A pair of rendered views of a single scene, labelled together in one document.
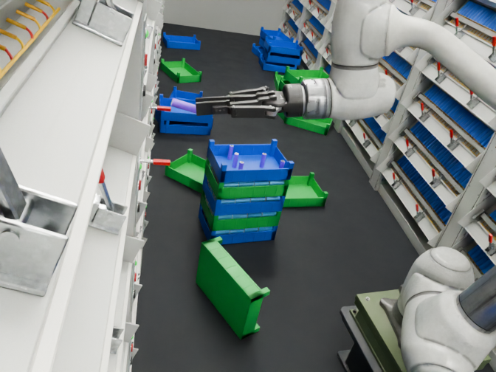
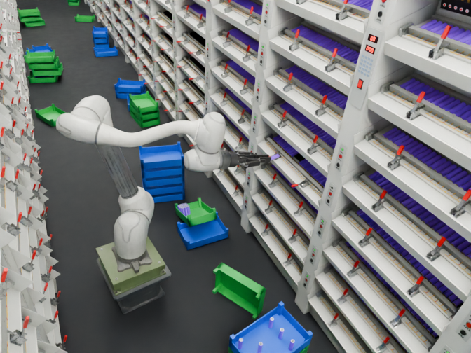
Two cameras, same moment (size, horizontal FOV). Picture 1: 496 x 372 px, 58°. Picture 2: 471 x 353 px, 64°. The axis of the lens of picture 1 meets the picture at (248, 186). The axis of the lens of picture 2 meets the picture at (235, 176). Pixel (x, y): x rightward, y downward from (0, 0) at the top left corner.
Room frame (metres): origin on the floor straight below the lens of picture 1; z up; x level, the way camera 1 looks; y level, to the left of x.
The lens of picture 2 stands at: (2.41, -0.42, 1.87)
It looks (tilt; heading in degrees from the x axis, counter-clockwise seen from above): 36 degrees down; 165
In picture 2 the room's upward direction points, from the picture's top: 5 degrees clockwise
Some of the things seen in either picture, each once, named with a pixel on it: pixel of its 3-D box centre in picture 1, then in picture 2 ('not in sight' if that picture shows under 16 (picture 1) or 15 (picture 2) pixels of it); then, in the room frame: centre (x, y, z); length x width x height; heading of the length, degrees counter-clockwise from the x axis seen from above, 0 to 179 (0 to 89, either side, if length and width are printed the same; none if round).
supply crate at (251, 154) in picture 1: (249, 159); (270, 340); (1.60, 0.02, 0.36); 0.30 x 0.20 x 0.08; 115
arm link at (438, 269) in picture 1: (437, 286); (130, 232); (0.95, -0.56, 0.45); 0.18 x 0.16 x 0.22; 167
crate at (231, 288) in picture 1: (229, 286); (237, 291); (1.15, -0.01, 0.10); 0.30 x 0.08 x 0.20; 43
